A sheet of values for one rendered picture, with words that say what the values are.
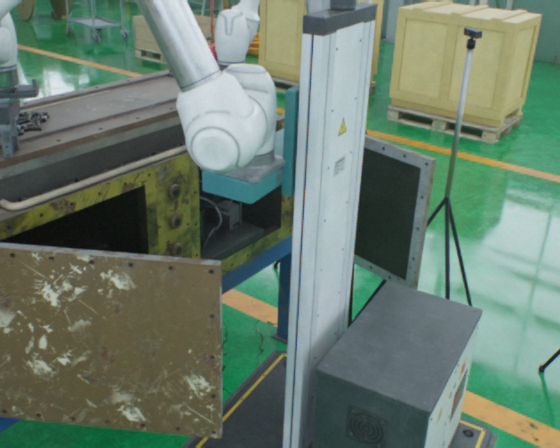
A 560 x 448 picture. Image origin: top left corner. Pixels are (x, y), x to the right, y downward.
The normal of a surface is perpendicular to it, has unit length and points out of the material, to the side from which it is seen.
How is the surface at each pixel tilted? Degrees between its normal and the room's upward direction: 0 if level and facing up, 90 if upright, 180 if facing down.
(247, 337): 0
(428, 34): 90
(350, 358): 0
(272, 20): 90
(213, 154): 95
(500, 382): 0
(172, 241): 90
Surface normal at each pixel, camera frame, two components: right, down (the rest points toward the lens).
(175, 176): 0.80, 0.29
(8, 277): -0.09, 0.42
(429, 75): -0.58, 0.33
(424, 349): 0.04, -0.90
